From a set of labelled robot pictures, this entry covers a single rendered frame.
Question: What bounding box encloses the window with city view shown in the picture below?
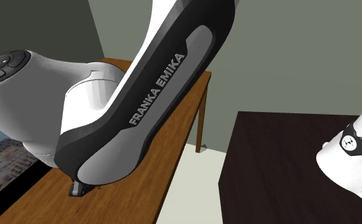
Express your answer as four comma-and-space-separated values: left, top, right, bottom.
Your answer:
0, 116, 56, 224

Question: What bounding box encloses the brown wooden table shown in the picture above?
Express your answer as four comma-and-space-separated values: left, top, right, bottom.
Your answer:
0, 57, 212, 224

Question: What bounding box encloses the dark brown robot stand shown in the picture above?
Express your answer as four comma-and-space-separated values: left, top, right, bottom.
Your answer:
218, 111, 362, 224

